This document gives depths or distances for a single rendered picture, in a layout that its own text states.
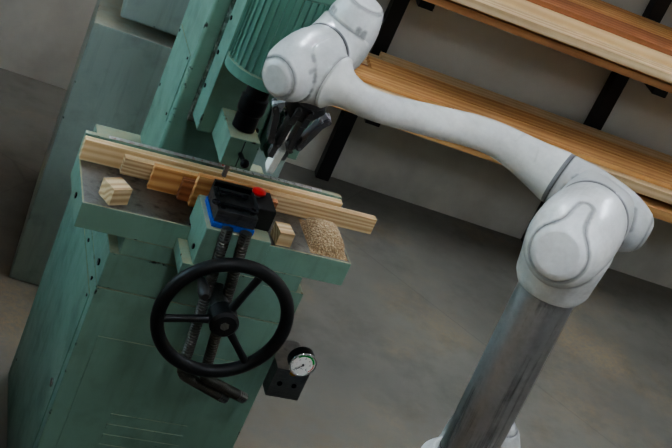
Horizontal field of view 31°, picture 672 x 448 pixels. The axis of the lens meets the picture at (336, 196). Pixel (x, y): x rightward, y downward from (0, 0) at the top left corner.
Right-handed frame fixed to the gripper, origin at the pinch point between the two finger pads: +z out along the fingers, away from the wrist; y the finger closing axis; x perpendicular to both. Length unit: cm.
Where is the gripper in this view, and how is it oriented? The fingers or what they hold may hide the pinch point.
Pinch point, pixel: (275, 156)
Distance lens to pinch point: 246.2
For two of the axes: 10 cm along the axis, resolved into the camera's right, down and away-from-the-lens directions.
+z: -4.3, 6.6, 6.1
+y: -9.0, -2.3, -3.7
